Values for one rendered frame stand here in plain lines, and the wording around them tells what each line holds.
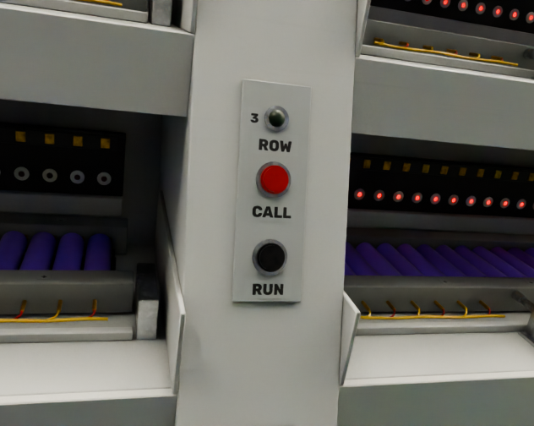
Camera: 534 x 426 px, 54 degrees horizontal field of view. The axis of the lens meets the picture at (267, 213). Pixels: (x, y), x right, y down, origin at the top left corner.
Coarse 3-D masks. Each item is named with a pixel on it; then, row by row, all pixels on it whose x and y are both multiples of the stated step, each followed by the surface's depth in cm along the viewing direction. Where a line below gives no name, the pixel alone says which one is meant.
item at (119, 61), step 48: (0, 0) 29; (48, 0) 30; (96, 0) 31; (144, 0) 33; (192, 0) 27; (0, 48) 26; (48, 48) 26; (96, 48) 27; (144, 48) 27; (192, 48) 28; (0, 96) 27; (48, 96) 27; (96, 96) 28; (144, 96) 28
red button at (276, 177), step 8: (272, 168) 28; (280, 168) 29; (264, 176) 28; (272, 176) 28; (280, 176) 29; (264, 184) 28; (272, 184) 28; (280, 184) 29; (272, 192) 29; (280, 192) 29
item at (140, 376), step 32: (0, 192) 40; (32, 192) 41; (160, 192) 43; (160, 224) 40; (128, 256) 42; (160, 256) 39; (160, 288) 38; (96, 320) 33; (128, 320) 34; (160, 320) 34; (0, 352) 29; (32, 352) 29; (64, 352) 30; (96, 352) 30; (128, 352) 30; (160, 352) 31; (0, 384) 27; (32, 384) 27; (64, 384) 27; (96, 384) 28; (128, 384) 28; (160, 384) 28; (0, 416) 26; (32, 416) 26; (64, 416) 27; (96, 416) 27; (128, 416) 28; (160, 416) 28
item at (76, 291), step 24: (0, 288) 31; (24, 288) 32; (48, 288) 32; (72, 288) 32; (96, 288) 33; (120, 288) 33; (0, 312) 32; (24, 312) 32; (48, 312) 33; (72, 312) 33; (96, 312) 33
